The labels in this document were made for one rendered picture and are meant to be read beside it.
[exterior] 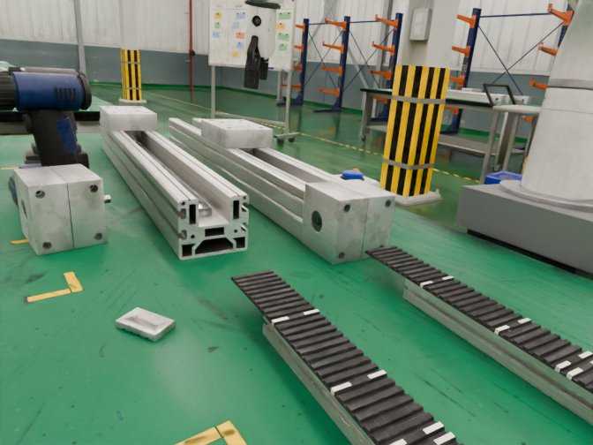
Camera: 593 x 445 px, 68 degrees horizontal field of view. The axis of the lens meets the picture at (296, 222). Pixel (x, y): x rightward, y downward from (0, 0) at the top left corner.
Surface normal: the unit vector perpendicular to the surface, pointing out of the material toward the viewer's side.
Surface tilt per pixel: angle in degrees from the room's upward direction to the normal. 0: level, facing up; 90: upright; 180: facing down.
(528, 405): 0
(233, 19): 90
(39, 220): 90
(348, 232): 90
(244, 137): 90
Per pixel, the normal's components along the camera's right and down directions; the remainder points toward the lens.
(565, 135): -0.67, 0.14
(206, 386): 0.07, -0.94
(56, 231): 0.64, 0.30
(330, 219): -0.87, 0.11
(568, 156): -0.50, 0.19
